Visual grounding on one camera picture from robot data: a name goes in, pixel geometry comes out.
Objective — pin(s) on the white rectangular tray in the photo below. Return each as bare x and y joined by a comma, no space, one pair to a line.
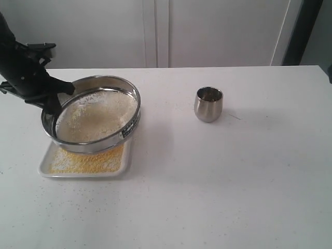
43,169

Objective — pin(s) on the stainless steel cup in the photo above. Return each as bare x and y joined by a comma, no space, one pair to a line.
208,104

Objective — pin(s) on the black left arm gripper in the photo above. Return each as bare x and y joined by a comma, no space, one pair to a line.
26,78

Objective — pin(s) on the yellow millet grains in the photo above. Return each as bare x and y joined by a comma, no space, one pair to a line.
66,162

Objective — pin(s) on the white coarse grains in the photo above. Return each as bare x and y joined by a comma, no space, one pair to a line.
95,116

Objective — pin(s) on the white cabinet doors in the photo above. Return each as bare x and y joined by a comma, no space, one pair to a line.
130,34

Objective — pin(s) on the round steel mesh sieve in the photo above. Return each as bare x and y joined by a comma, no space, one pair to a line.
83,87

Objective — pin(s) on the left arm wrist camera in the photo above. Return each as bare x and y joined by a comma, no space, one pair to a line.
41,53

